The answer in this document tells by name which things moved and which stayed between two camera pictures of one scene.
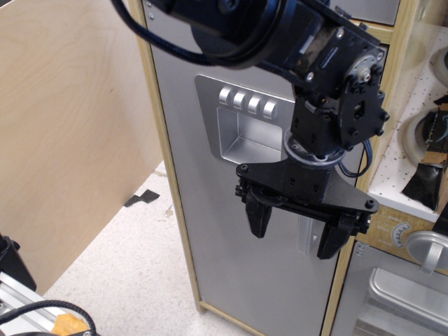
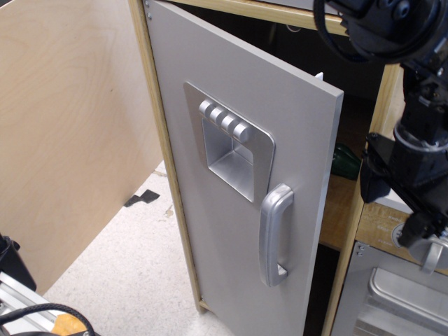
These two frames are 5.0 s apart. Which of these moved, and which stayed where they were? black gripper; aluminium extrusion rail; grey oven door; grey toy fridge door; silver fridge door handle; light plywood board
Moved: silver fridge door handle; black gripper
Stayed: light plywood board; grey toy fridge door; grey oven door; aluminium extrusion rail
